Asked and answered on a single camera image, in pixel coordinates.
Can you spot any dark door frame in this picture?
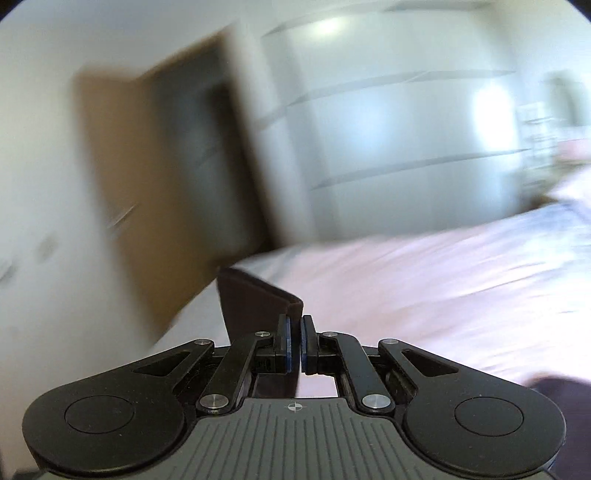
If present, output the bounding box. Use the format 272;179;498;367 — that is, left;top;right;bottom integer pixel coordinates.
152;28;317;259

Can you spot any dark grey garment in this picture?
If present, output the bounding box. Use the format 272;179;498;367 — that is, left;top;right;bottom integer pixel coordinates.
526;375;591;408

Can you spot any wooden door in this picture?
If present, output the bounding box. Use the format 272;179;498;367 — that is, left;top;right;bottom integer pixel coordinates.
73;39;232;334

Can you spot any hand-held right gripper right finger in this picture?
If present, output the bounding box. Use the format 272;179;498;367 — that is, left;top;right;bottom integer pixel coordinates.
300;314;461;415

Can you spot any maroon garment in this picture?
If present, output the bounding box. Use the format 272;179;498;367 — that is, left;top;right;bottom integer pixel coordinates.
216;266;305;398

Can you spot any white wardrobe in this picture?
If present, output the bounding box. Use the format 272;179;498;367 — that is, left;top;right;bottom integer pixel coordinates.
257;0;546;241

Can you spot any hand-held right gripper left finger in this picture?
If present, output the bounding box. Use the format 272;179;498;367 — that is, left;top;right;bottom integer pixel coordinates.
133;314;296;415

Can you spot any bed with pink-grey blanket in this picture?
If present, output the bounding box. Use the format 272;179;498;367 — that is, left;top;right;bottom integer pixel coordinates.
152;175;591;403

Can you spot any white shelf unit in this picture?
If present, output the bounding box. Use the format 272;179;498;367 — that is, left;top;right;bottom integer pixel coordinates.
516;102;560;197

